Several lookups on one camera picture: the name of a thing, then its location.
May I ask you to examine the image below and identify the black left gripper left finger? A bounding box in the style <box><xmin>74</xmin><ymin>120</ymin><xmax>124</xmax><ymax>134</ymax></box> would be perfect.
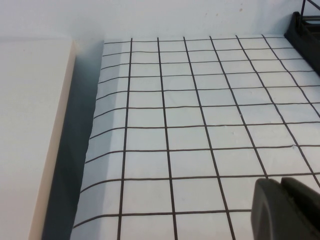
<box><xmin>250</xmin><ymin>177</ymin><xmax>320</xmax><ymax>240</ymax></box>

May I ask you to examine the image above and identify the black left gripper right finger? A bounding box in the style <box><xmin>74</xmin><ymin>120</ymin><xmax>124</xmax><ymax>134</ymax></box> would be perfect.
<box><xmin>280</xmin><ymin>176</ymin><xmax>320</xmax><ymax>225</ymax></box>

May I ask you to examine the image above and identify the white black-grid table cloth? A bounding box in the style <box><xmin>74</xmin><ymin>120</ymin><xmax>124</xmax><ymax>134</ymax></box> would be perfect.
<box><xmin>69</xmin><ymin>33</ymin><xmax>320</xmax><ymax>240</ymax></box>

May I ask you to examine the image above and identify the black plastic drip tray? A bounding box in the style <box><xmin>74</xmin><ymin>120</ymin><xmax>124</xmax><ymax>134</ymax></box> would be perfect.
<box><xmin>284</xmin><ymin>11</ymin><xmax>320</xmax><ymax>76</ymax></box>

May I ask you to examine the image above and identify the white board with cream edge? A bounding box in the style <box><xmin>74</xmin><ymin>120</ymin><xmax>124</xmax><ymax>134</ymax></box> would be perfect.
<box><xmin>0</xmin><ymin>36</ymin><xmax>77</xmax><ymax>240</ymax></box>

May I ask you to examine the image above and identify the black wire dish rack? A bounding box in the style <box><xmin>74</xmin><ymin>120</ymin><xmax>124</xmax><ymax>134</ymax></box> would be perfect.
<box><xmin>300</xmin><ymin>0</ymin><xmax>320</xmax><ymax>27</ymax></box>

